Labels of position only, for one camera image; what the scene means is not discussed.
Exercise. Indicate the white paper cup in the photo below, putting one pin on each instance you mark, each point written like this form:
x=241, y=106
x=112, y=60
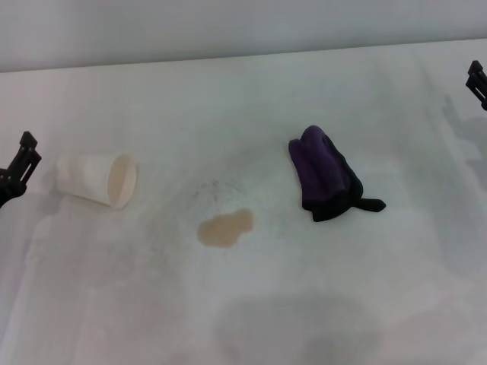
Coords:
x=85, y=176

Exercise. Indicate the purple and black rag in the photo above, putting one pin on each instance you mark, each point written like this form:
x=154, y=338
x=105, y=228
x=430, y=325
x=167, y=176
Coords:
x=323, y=173

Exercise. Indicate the brown water stain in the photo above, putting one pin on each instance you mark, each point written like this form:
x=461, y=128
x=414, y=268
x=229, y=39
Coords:
x=225, y=228

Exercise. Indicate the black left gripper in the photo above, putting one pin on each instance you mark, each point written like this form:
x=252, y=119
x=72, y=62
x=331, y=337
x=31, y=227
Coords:
x=9, y=192

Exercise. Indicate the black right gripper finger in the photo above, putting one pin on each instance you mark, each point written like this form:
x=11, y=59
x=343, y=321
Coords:
x=478, y=81

